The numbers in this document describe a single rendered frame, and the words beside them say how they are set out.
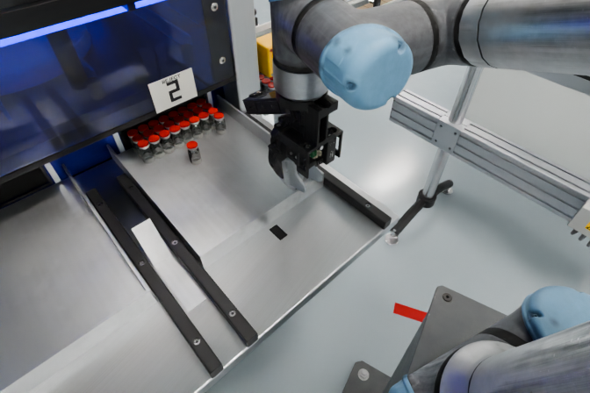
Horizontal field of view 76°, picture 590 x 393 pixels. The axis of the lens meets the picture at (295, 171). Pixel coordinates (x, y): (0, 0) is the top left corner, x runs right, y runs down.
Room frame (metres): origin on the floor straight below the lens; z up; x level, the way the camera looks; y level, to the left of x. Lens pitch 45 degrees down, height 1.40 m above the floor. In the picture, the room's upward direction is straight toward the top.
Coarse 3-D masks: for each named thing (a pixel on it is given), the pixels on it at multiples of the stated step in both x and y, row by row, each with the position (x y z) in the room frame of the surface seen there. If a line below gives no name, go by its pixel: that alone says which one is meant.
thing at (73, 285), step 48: (48, 192) 0.46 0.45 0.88; (0, 240) 0.36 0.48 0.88; (48, 240) 0.36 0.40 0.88; (96, 240) 0.36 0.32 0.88; (0, 288) 0.27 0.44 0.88; (48, 288) 0.27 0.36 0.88; (96, 288) 0.27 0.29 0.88; (144, 288) 0.26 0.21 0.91; (0, 336) 0.20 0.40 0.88; (48, 336) 0.20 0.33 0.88; (96, 336) 0.20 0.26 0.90; (0, 384) 0.14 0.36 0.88
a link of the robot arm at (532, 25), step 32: (416, 0) 0.39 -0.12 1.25; (448, 0) 0.39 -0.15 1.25; (480, 0) 0.35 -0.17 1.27; (512, 0) 0.32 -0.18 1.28; (544, 0) 0.29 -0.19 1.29; (576, 0) 0.27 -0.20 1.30; (448, 32) 0.36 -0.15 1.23; (480, 32) 0.33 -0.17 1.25; (512, 32) 0.30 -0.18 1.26; (544, 32) 0.28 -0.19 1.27; (576, 32) 0.26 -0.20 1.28; (448, 64) 0.37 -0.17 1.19; (480, 64) 0.33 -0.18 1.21; (512, 64) 0.30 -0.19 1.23; (544, 64) 0.28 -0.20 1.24; (576, 64) 0.25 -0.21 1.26
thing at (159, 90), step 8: (184, 72) 0.60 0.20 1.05; (160, 80) 0.57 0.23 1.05; (168, 80) 0.58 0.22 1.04; (184, 80) 0.60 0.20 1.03; (192, 80) 0.61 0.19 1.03; (152, 88) 0.56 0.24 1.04; (160, 88) 0.57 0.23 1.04; (168, 88) 0.58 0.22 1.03; (184, 88) 0.60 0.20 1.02; (192, 88) 0.61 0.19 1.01; (152, 96) 0.56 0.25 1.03; (160, 96) 0.57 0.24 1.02; (168, 96) 0.57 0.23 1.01; (176, 96) 0.59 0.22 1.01; (184, 96) 0.60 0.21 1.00; (192, 96) 0.61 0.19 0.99; (160, 104) 0.56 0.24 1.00; (168, 104) 0.57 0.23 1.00; (176, 104) 0.58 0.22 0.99
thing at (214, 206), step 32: (256, 128) 0.62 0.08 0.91; (128, 160) 0.55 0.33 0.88; (160, 160) 0.55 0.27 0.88; (224, 160) 0.55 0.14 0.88; (256, 160) 0.55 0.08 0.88; (160, 192) 0.46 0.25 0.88; (192, 192) 0.46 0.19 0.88; (224, 192) 0.46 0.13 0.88; (256, 192) 0.46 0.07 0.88; (288, 192) 0.46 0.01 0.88; (192, 224) 0.39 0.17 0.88; (224, 224) 0.39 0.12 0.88; (256, 224) 0.38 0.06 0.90
